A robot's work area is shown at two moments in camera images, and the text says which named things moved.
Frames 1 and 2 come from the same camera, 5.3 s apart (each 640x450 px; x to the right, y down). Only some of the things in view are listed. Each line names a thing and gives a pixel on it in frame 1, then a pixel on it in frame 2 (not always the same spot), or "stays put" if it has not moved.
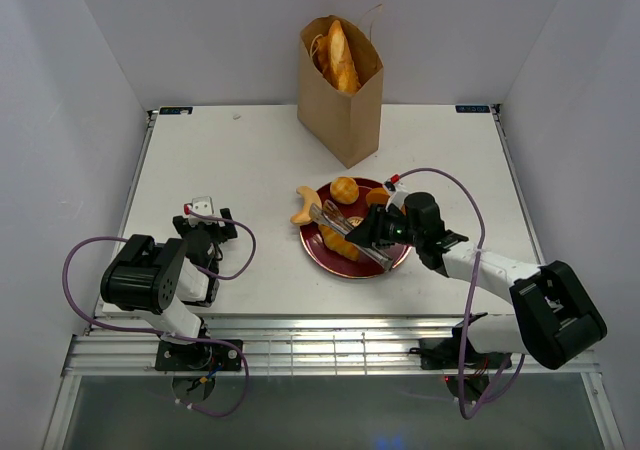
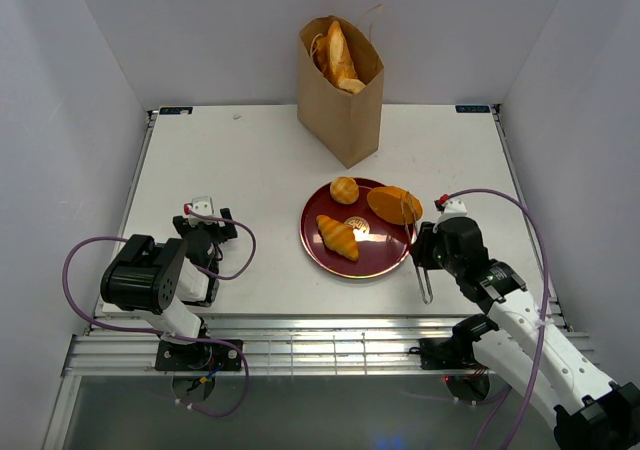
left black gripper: x=224 y=232 stays put
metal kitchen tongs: x=334 y=218 -> x=420 y=267
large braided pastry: x=320 y=53 stays put
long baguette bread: x=341 y=68 stays put
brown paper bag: x=347 y=126 stays put
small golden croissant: x=336 y=242 stays put
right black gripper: x=371 y=230 -> x=424 y=241
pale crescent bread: x=310 y=197 -> x=352 y=85
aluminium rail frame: x=362 y=346 stays put
